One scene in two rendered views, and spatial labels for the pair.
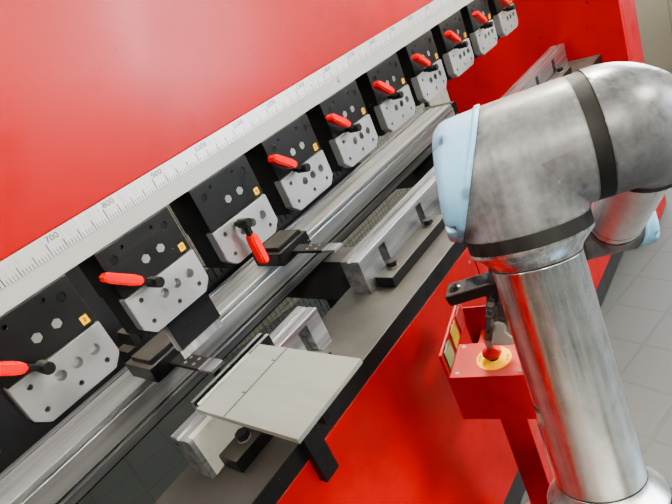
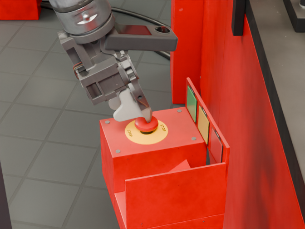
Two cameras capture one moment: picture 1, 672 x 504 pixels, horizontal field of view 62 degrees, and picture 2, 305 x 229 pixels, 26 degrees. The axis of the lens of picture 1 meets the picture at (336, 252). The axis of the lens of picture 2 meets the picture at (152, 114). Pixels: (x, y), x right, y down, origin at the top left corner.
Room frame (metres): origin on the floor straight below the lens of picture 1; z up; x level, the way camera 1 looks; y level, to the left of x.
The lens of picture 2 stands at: (1.51, -0.85, 1.45)
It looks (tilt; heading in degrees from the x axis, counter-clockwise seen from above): 36 degrees down; 132
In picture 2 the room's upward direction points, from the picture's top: straight up
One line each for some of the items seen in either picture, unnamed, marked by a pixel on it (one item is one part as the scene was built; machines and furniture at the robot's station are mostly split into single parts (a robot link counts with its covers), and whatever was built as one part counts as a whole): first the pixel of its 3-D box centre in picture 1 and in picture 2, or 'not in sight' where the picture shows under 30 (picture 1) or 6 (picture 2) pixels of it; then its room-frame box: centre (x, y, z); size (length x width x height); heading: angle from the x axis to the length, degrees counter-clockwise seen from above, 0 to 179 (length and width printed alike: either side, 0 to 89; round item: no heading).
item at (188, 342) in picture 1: (192, 321); not in sight; (0.93, 0.29, 1.13); 0.10 x 0.02 x 0.10; 133
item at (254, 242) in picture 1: (251, 241); not in sight; (0.99, 0.14, 1.20); 0.04 x 0.02 x 0.10; 43
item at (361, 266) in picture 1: (485, 135); not in sight; (1.79, -0.63, 0.92); 1.68 x 0.06 x 0.10; 133
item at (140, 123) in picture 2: (493, 355); (146, 128); (0.91, -0.21, 0.79); 0.04 x 0.04 x 0.04
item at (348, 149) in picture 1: (338, 127); not in sight; (1.32, -0.13, 1.26); 0.15 x 0.09 x 0.17; 133
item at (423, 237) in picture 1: (413, 249); not in sight; (1.30, -0.19, 0.89); 0.30 x 0.05 x 0.03; 133
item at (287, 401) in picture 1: (277, 386); not in sight; (0.82, 0.19, 1.00); 0.26 x 0.18 x 0.01; 43
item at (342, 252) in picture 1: (306, 273); not in sight; (1.62, 0.11, 0.81); 0.64 x 0.08 x 0.14; 43
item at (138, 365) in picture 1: (179, 356); not in sight; (1.05, 0.40, 1.01); 0.26 x 0.12 x 0.05; 43
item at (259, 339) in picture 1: (234, 372); not in sight; (0.94, 0.28, 0.99); 0.20 x 0.03 x 0.03; 133
